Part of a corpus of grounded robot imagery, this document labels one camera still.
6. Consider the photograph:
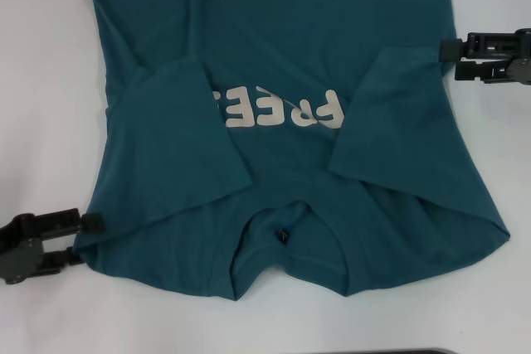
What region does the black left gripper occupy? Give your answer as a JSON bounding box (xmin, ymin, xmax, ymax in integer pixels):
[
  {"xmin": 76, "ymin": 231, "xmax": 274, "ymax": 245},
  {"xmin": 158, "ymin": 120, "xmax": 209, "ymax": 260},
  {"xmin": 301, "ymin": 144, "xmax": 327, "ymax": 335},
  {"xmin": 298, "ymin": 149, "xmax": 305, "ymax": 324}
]
[{"xmin": 0, "ymin": 207, "xmax": 105, "ymax": 285}]

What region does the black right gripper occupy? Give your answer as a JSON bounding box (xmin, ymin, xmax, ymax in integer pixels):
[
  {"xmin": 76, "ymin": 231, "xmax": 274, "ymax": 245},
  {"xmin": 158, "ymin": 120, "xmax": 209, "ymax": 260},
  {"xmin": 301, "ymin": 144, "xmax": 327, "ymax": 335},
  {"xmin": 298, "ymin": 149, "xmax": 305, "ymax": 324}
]
[{"xmin": 439, "ymin": 28, "xmax": 531, "ymax": 85}]

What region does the teal t-shirt with beige print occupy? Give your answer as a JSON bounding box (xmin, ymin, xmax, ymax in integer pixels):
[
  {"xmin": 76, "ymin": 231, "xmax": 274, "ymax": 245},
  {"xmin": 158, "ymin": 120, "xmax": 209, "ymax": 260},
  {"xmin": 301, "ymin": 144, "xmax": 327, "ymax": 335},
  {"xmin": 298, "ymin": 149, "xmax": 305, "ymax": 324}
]
[{"xmin": 66, "ymin": 0, "xmax": 511, "ymax": 303}]

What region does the black flat panel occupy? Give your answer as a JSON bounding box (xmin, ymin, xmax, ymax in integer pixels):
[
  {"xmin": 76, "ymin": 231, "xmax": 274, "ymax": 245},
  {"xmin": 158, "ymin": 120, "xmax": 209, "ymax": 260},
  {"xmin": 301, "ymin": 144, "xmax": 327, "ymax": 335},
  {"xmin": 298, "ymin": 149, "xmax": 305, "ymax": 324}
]
[{"xmin": 285, "ymin": 347, "xmax": 460, "ymax": 354}]

